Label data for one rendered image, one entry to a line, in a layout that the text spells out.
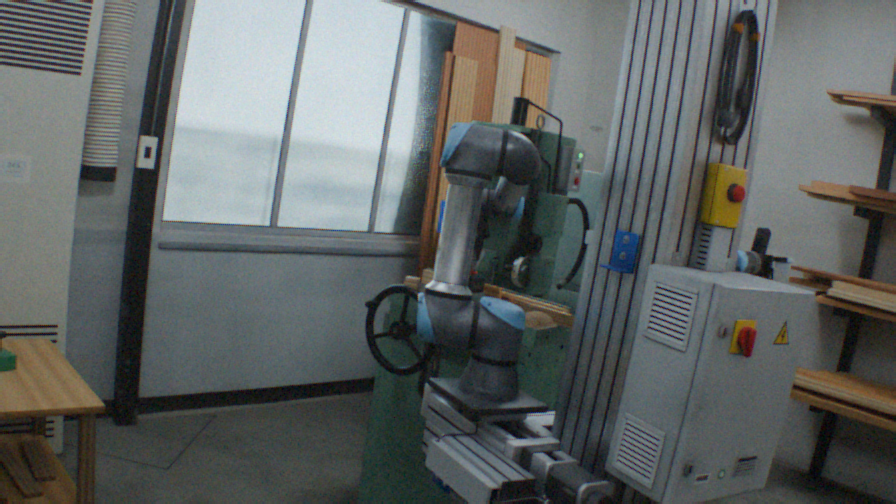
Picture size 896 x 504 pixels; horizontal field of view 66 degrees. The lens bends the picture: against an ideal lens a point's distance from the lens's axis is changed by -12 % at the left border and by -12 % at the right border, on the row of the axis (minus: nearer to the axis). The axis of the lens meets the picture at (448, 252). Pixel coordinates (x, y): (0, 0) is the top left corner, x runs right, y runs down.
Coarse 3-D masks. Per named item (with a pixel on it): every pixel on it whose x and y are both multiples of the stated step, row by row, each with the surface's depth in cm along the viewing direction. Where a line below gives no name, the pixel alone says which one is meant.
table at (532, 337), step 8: (424, 288) 273; (392, 296) 269; (400, 296) 266; (400, 304) 266; (408, 304) 264; (416, 304) 262; (528, 328) 236; (544, 328) 239; (552, 328) 243; (560, 328) 247; (528, 336) 236; (536, 336) 235; (544, 336) 240; (552, 336) 244; (560, 336) 249; (528, 344) 236; (536, 344) 236; (544, 344) 241
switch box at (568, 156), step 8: (560, 152) 278; (568, 152) 276; (576, 152) 276; (584, 152) 281; (560, 160) 278; (568, 160) 276; (576, 160) 278; (584, 160) 283; (560, 168) 278; (568, 168) 276; (576, 168) 279; (560, 176) 278; (568, 176) 276; (576, 176) 280; (560, 184) 278; (568, 184) 277
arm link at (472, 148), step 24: (456, 144) 181; (480, 144) 181; (504, 144) 182; (456, 168) 182; (480, 168) 182; (456, 192) 184; (480, 192) 185; (456, 216) 183; (456, 240) 183; (456, 264) 184; (432, 288) 184; (456, 288) 184; (432, 312) 183; (456, 312) 183; (432, 336) 184; (456, 336) 183
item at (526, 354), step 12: (384, 324) 271; (420, 348) 261; (444, 348) 255; (456, 348) 252; (528, 348) 268; (540, 348) 275; (552, 348) 283; (564, 348) 291; (456, 360) 253; (468, 360) 250; (528, 360) 270
